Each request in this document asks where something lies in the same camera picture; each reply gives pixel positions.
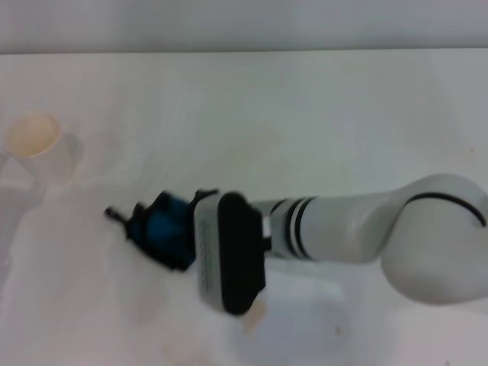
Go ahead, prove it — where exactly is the white paper cup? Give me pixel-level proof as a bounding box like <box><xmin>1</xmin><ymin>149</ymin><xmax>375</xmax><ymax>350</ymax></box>
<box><xmin>5</xmin><ymin>110</ymin><xmax>78</xmax><ymax>186</ymax></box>

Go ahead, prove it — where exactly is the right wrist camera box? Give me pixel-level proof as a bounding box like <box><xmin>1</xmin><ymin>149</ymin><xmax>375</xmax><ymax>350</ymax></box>
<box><xmin>192</xmin><ymin>191</ymin><xmax>274</xmax><ymax>316</ymax></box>

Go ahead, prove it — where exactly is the blue rag black trim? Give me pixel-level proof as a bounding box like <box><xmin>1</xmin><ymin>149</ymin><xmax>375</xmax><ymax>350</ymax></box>
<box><xmin>104</xmin><ymin>190</ymin><xmax>197</xmax><ymax>274</ymax></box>

